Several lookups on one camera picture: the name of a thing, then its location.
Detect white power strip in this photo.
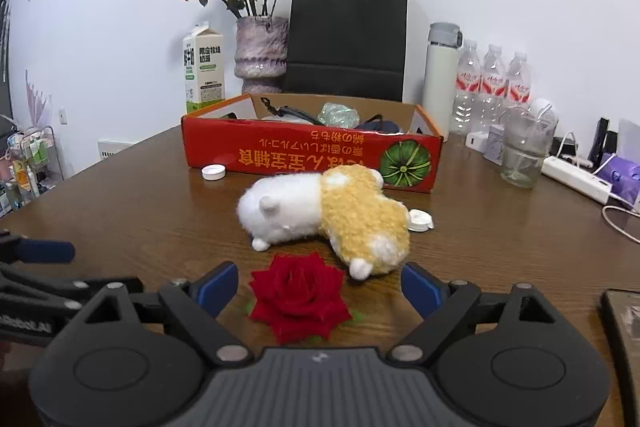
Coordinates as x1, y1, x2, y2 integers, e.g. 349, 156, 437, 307
541, 155, 613, 205

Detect red artificial rose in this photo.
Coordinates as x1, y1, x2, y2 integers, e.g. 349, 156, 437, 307
244, 252, 367, 348

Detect black upright device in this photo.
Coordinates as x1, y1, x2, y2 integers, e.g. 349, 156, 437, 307
587, 117, 610, 165

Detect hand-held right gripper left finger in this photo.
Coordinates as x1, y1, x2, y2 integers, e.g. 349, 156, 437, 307
82, 261, 256, 368

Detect dark blue item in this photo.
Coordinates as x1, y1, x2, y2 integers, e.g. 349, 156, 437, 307
356, 117, 403, 135

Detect purple dried reeds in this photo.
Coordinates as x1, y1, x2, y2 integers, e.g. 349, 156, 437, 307
25, 69, 53, 128

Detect white and yellow plush toy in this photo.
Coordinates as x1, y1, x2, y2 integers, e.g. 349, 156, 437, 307
236, 164, 412, 280

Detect wire rack with packets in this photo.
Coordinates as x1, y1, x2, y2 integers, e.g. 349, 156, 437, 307
0, 127, 66, 212

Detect black strap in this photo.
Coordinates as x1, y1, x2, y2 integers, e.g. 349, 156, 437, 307
260, 97, 321, 125

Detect white round device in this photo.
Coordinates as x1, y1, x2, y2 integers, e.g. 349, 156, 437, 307
530, 98, 558, 128

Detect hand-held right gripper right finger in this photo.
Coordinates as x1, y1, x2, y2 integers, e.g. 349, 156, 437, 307
387, 262, 556, 368

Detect clear glass cup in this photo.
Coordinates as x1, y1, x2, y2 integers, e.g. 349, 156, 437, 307
500, 106, 555, 190

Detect black paper bag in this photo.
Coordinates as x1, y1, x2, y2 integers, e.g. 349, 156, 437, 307
282, 0, 410, 102

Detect orange cardboard box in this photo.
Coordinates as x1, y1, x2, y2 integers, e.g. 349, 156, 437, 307
181, 93, 445, 194

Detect lavender box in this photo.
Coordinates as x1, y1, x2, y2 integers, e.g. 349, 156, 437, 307
482, 123, 506, 166

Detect purple package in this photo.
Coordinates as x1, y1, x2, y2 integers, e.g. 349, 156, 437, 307
597, 152, 640, 212

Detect white charger cable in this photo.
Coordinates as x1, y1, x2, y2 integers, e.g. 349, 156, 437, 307
550, 131, 596, 168

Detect white thermos bottle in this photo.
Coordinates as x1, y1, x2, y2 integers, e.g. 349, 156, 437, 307
421, 23, 463, 124

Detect clear water bottle red label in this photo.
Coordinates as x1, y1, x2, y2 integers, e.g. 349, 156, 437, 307
480, 44, 507, 122
450, 39, 482, 135
506, 52, 531, 108

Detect green wrapped ball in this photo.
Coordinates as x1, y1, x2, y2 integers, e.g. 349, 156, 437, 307
320, 103, 360, 128

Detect purple mottled vase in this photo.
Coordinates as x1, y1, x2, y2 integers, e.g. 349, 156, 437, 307
235, 16, 290, 95

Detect wooden desktop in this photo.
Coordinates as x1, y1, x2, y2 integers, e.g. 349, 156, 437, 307
0, 122, 640, 427

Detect white and green milk carton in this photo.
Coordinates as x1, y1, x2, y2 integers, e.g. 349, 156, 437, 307
182, 23, 224, 114

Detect white printed board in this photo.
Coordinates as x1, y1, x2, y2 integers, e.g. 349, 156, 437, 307
97, 139, 133, 160

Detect dark panel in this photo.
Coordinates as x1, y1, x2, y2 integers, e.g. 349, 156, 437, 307
0, 0, 11, 82

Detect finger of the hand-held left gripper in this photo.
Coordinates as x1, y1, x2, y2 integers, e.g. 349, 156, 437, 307
0, 264, 144, 313
0, 232, 76, 265

